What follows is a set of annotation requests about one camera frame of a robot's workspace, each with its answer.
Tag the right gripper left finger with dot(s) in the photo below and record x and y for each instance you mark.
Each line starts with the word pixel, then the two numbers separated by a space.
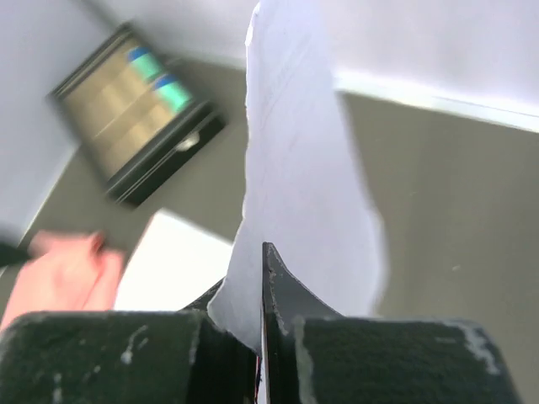
pixel 125 357

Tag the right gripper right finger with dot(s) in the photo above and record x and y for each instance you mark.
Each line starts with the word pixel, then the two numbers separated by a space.
pixel 312 354

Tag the white text document sheet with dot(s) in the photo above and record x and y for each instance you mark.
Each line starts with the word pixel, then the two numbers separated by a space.
pixel 174 263

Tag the pink cloth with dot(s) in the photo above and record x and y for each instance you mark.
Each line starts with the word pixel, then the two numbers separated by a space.
pixel 76 272

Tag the white table form sheet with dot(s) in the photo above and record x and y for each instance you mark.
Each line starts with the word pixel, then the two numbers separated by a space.
pixel 305 188

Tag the black compartment box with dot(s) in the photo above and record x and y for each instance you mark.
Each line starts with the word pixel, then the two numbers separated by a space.
pixel 132 138

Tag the right teal roll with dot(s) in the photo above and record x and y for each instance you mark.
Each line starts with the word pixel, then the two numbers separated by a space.
pixel 175 95

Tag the teal roll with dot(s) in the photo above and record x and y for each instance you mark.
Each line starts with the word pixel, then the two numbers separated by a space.
pixel 175 95
pixel 145 63

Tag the left teal roll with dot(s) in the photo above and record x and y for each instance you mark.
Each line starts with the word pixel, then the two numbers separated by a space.
pixel 145 63

